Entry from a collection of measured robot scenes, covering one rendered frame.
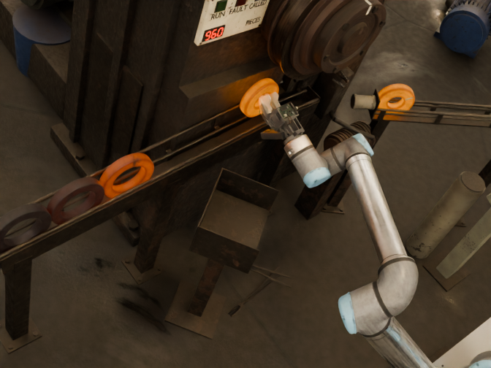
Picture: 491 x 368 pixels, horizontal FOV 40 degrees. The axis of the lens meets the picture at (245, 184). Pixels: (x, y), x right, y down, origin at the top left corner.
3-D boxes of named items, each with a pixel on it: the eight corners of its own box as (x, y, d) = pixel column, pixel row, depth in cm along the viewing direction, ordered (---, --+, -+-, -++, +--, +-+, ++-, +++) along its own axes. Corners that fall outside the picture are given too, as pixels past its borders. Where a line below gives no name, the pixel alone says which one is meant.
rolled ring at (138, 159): (93, 189, 208) (88, 181, 209) (119, 205, 225) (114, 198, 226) (140, 152, 207) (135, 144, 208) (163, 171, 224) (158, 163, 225)
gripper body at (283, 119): (291, 100, 230) (309, 129, 228) (278, 112, 237) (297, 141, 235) (274, 106, 226) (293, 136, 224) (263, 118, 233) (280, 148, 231)
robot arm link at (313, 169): (313, 189, 234) (305, 190, 225) (294, 158, 236) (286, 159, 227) (335, 174, 231) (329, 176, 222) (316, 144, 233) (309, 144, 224)
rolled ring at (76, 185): (104, 174, 204) (99, 167, 205) (48, 203, 196) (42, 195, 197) (106, 207, 219) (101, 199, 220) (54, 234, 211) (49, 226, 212)
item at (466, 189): (400, 244, 321) (454, 176, 282) (416, 234, 328) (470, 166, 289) (418, 263, 317) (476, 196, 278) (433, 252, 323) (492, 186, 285)
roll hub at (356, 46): (300, 74, 224) (330, 5, 203) (356, 52, 240) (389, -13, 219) (311, 85, 222) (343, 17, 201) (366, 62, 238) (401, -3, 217)
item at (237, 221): (158, 332, 260) (197, 226, 206) (180, 277, 278) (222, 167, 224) (207, 351, 261) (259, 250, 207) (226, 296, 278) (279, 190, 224)
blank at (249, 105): (242, 87, 227) (248, 94, 226) (277, 71, 234) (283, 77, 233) (236, 117, 240) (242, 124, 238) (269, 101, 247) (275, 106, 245)
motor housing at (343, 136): (286, 205, 317) (327, 128, 277) (319, 188, 329) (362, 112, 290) (305, 225, 312) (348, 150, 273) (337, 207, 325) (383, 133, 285)
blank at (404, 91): (380, 115, 282) (381, 120, 280) (370, 90, 271) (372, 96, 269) (416, 103, 278) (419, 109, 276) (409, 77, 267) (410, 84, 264)
